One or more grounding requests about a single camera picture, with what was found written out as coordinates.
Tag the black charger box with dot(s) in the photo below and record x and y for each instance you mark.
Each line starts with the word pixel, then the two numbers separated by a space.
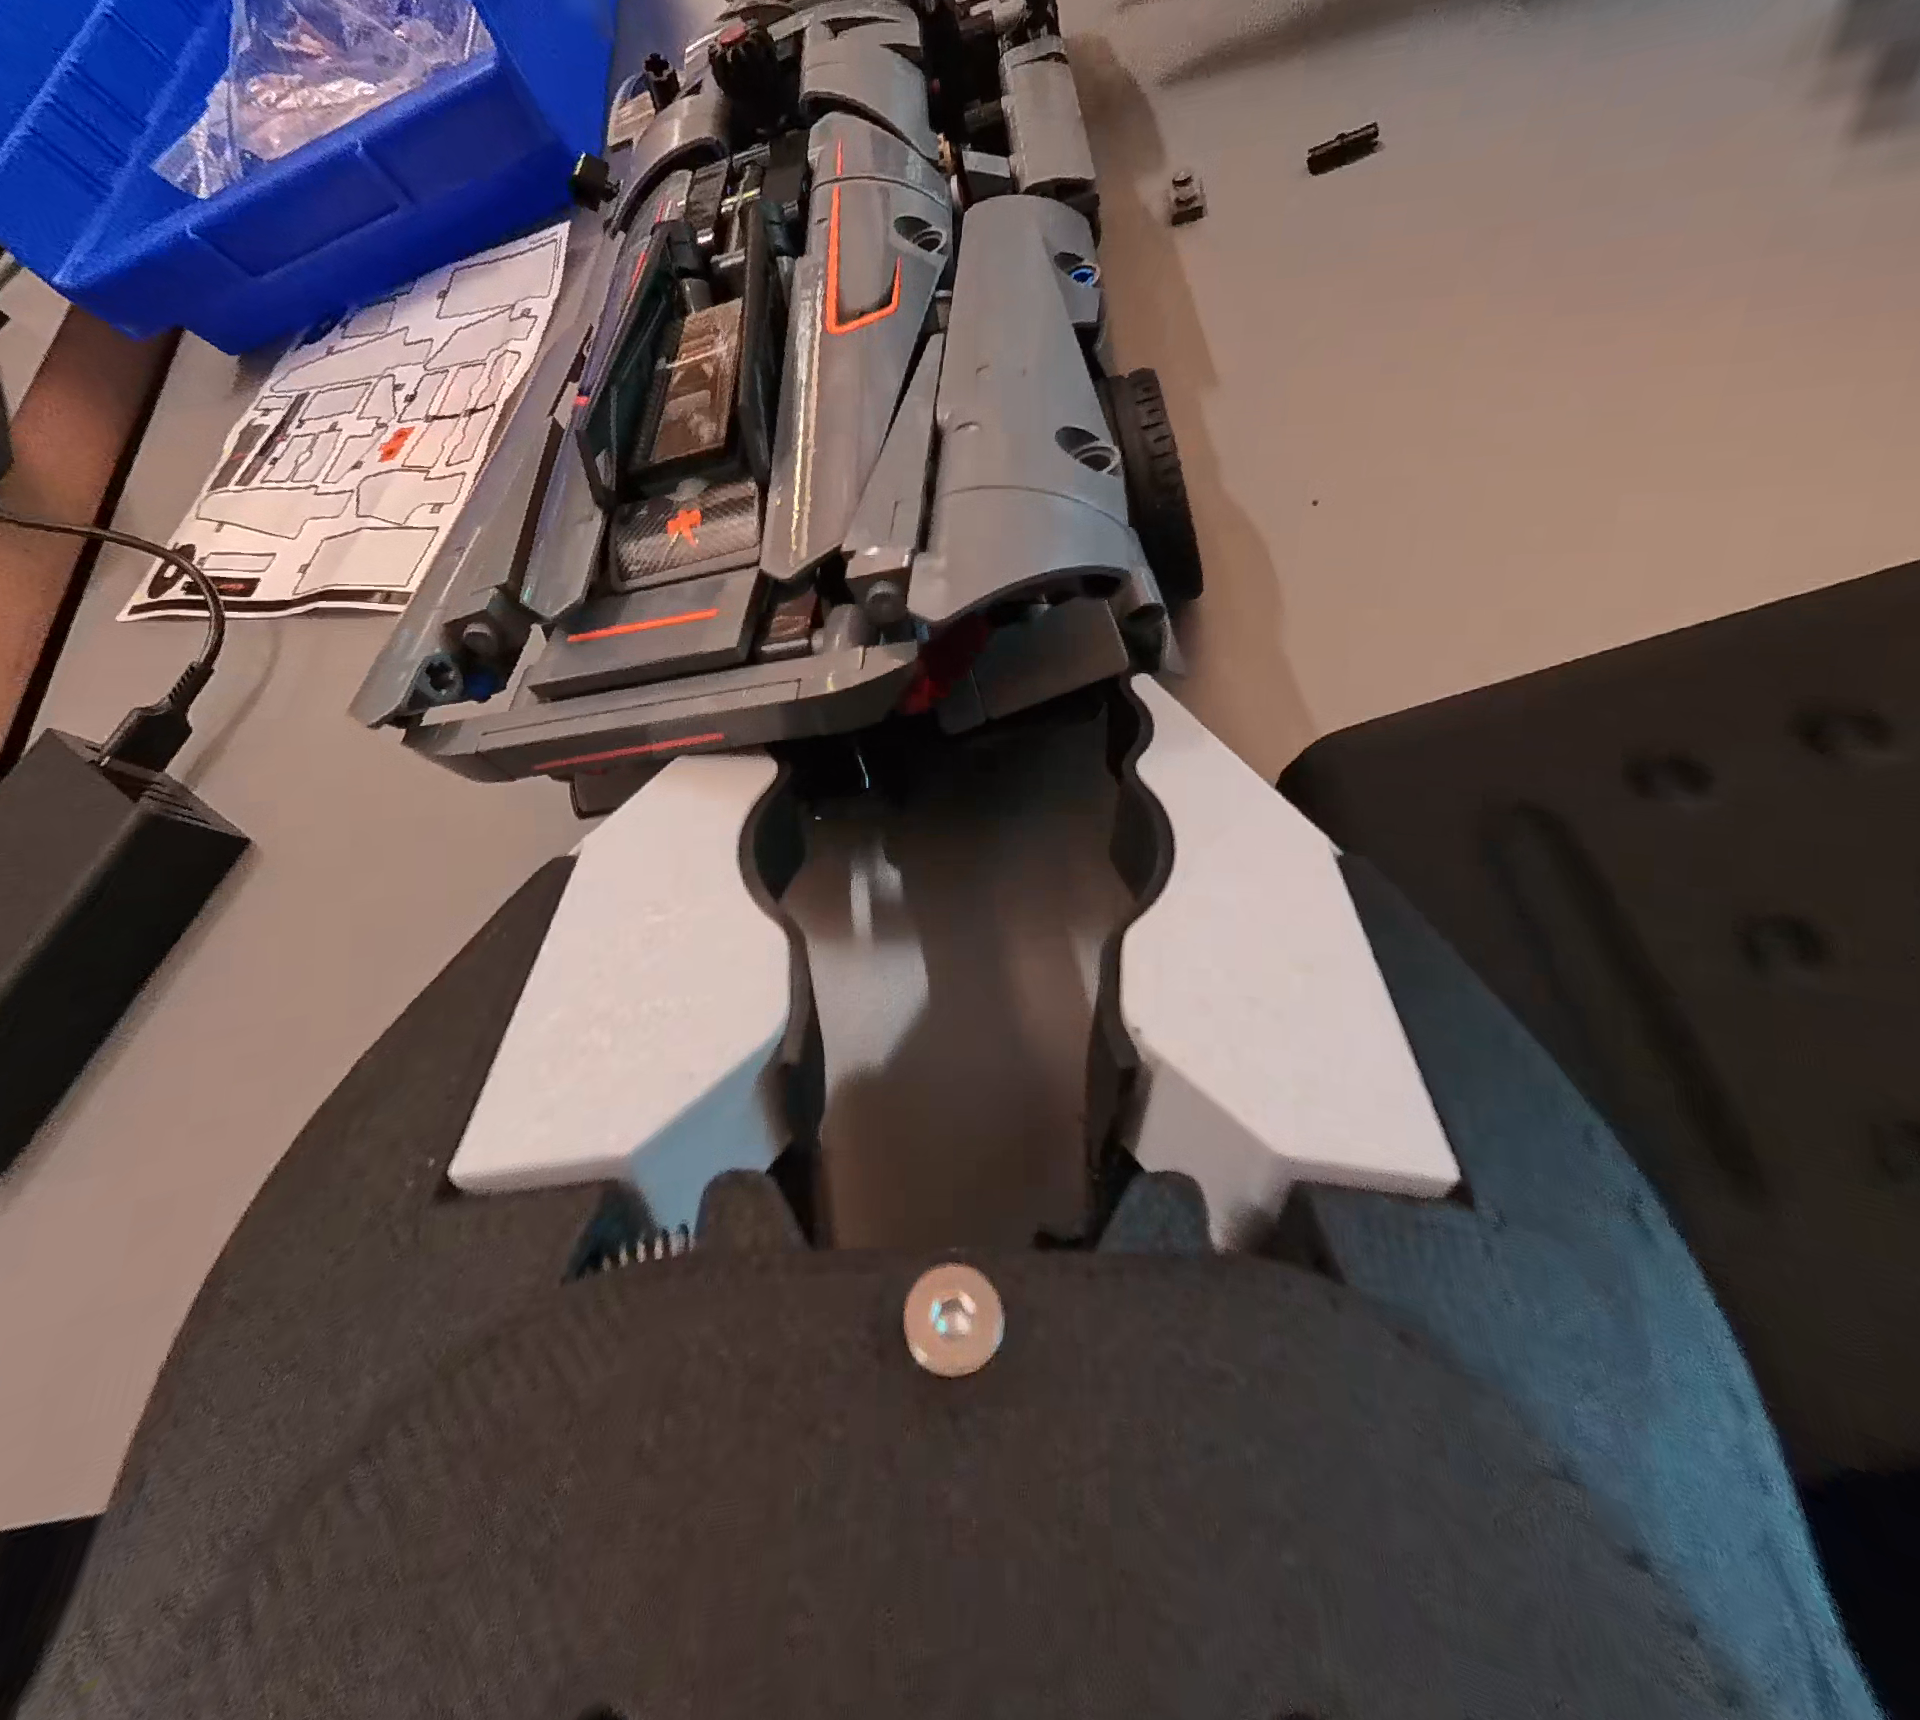
pixel 89 882

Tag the grey toy car model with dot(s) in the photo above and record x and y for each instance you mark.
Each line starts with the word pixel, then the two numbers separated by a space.
pixel 839 401

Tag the white sticker sheet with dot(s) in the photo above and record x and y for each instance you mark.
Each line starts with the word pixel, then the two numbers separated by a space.
pixel 447 310

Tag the black toy pin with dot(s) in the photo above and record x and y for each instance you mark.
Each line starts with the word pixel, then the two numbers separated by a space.
pixel 1344 148

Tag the grey triangular toy part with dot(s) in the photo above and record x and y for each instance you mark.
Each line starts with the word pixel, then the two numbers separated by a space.
pixel 1189 197

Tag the clear bags of toy parts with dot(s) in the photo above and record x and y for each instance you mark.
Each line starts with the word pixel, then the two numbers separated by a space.
pixel 332 58

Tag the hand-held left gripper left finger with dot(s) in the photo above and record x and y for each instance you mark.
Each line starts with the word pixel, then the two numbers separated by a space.
pixel 630 1000

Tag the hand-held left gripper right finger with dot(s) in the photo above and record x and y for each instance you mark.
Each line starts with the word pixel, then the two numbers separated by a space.
pixel 1275 1000

